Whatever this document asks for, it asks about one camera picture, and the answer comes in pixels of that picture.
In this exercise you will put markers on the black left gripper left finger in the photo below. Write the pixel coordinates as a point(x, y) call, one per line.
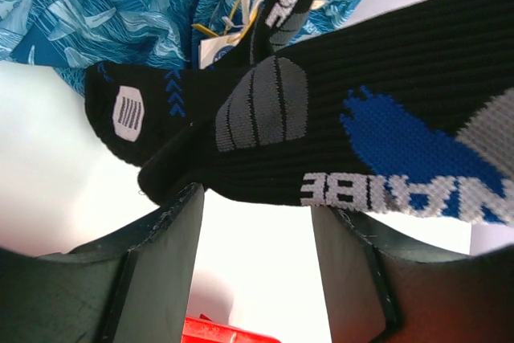
point(131, 285)

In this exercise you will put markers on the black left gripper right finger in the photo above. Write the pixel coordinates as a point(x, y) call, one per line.
point(383, 286)

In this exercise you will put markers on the black blue sunrise sock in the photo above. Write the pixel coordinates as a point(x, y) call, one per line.
point(135, 109)

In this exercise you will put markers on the red plastic tray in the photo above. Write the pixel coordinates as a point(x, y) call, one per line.
point(204, 331)

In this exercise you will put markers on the blue shark-print shorts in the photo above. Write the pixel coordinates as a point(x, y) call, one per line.
point(71, 35)

